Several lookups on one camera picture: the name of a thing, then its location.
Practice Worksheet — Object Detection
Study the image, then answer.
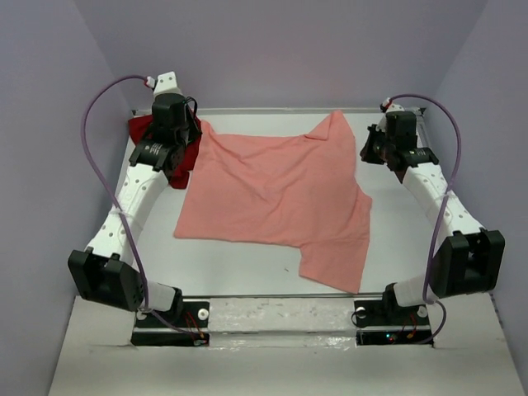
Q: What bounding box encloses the pink t shirt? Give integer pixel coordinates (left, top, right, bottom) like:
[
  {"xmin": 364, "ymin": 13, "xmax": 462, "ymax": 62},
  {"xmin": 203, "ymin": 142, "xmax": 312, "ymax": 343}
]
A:
[{"xmin": 174, "ymin": 111, "xmax": 372, "ymax": 293}]

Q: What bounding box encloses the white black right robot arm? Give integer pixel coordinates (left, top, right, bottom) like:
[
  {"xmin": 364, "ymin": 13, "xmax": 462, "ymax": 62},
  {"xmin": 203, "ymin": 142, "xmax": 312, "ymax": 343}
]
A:
[{"xmin": 361, "ymin": 105, "xmax": 506, "ymax": 323}]

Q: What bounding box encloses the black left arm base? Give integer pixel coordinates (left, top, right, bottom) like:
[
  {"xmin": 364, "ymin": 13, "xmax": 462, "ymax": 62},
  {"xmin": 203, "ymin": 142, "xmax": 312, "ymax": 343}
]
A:
[{"xmin": 130, "ymin": 299, "xmax": 210, "ymax": 347}]

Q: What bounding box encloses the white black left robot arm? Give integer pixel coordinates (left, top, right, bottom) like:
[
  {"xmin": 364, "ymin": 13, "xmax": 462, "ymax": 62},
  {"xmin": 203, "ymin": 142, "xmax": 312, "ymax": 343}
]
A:
[{"xmin": 68, "ymin": 93, "xmax": 200, "ymax": 326}]

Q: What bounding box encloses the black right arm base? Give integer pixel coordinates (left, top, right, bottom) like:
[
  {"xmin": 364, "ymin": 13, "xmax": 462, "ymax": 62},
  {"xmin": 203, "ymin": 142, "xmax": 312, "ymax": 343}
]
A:
[{"xmin": 351, "ymin": 299, "xmax": 433, "ymax": 347}]

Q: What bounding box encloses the dark red t shirt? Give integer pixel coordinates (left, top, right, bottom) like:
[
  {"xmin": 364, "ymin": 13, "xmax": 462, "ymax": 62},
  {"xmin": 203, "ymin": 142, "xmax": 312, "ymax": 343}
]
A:
[{"xmin": 128, "ymin": 115, "xmax": 201, "ymax": 190}]

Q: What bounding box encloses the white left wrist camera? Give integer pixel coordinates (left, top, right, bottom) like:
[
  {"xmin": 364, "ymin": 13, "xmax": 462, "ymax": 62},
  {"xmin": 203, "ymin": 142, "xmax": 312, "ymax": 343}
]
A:
[{"xmin": 144, "ymin": 71, "xmax": 182, "ymax": 98}]

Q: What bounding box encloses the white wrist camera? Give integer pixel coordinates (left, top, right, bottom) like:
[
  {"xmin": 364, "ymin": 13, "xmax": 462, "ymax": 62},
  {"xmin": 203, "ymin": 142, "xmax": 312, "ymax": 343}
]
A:
[
  {"xmin": 144, "ymin": 71, "xmax": 182, "ymax": 98},
  {"xmin": 379, "ymin": 97, "xmax": 405, "ymax": 118}
]

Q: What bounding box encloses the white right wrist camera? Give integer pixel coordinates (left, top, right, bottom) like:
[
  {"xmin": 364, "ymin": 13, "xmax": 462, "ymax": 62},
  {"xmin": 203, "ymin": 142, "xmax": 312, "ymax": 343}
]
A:
[{"xmin": 379, "ymin": 97, "xmax": 405, "ymax": 118}]

